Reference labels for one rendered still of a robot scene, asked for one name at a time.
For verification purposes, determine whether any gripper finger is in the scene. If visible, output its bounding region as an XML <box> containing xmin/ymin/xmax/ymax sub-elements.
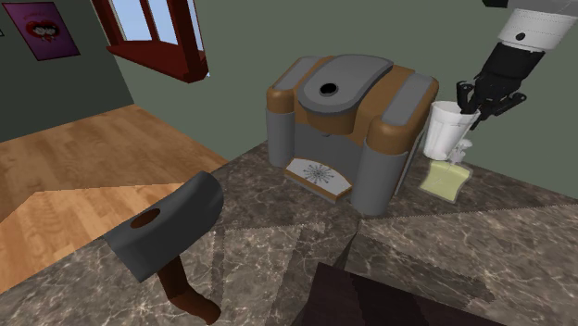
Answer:
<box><xmin>469</xmin><ymin>92</ymin><xmax>528</xmax><ymax>132</ymax></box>
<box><xmin>455</xmin><ymin>80</ymin><xmax>483</xmax><ymax>115</ymax></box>

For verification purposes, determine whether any grey cleaver brown handle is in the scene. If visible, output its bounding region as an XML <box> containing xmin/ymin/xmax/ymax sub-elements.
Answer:
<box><xmin>102</xmin><ymin>169</ymin><xmax>225</xmax><ymax>326</ymax></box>

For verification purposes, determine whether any purple wall picture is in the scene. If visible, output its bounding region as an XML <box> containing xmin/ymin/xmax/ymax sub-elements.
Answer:
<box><xmin>1</xmin><ymin>0</ymin><xmax>82</xmax><ymax>62</ymax></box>

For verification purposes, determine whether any red framed window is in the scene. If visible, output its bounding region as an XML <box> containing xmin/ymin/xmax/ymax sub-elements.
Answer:
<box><xmin>91</xmin><ymin>0</ymin><xmax>210</xmax><ymax>85</ymax></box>

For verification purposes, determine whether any white cup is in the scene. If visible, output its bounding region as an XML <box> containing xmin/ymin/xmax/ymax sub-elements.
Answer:
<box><xmin>422</xmin><ymin>100</ymin><xmax>481</xmax><ymax>162</ymax></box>

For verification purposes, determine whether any grey and brown coffee machine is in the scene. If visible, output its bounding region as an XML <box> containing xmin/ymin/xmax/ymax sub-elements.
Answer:
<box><xmin>264</xmin><ymin>53</ymin><xmax>441</xmax><ymax>218</ymax></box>

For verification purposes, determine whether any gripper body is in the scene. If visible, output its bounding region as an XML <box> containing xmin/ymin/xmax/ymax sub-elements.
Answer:
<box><xmin>472</xmin><ymin>42</ymin><xmax>547</xmax><ymax>103</ymax></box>

